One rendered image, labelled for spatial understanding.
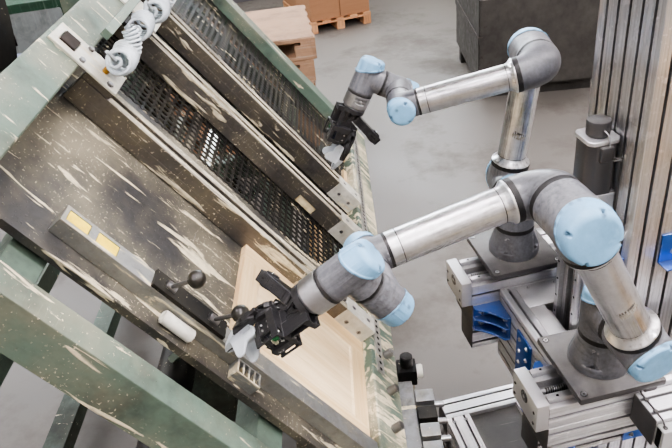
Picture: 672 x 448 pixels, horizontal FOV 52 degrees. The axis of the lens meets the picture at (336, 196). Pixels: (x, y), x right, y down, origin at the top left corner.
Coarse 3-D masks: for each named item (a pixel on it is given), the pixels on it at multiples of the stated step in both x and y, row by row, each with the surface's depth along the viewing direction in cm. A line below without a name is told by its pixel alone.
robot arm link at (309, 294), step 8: (312, 272) 123; (304, 280) 123; (312, 280) 121; (304, 288) 122; (312, 288) 121; (304, 296) 122; (312, 296) 121; (320, 296) 121; (304, 304) 122; (312, 304) 121; (320, 304) 121; (328, 304) 122; (336, 304) 123; (312, 312) 123; (320, 312) 123
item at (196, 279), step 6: (198, 270) 134; (192, 276) 132; (198, 276) 132; (204, 276) 133; (168, 282) 140; (180, 282) 138; (186, 282) 136; (192, 282) 132; (198, 282) 132; (204, 282) 133; (168, 288) 140; (174, 288) 140; (198, 288) 133
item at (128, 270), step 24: (72, 240) 132; (96, 264) 135; (120, 264) 135; (144, 264) 141; (144, 288) 138; (216, 336) 145; (264, 360) 154; (264, 384) 153; (288, 384) 156; (312, 408) 158; (336, 432) 162; (360, 432) 168
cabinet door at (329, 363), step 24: (240, 264) 178; (264, 264) 186; (240, 288) 169; (312, 336) 183; (336, 336) 194; (288, 360) 167; (312, 360) 176; (336, 360) 186; (360, 360) 196; (312, 384) 168; (336, 384) 178; (360, 384) 188; (336, 408) 170; (360, 408) 180
